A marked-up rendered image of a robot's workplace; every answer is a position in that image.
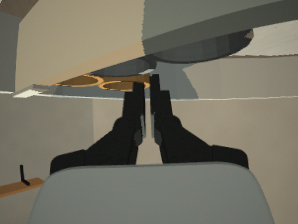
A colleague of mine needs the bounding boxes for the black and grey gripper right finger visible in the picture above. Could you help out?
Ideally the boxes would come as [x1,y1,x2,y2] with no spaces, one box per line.
[149,74,249,169]

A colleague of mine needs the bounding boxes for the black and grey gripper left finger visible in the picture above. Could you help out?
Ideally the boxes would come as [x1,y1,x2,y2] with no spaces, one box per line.
[50,82,146,174]

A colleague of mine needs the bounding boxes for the bronze bushing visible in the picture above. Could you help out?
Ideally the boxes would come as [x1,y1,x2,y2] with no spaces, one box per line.
[54,74,104,87]
[98,73,150,90]

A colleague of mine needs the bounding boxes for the grey metal cylinder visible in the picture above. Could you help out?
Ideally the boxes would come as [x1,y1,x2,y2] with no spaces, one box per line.
[86,56,157,77]
[145,29,254,64]

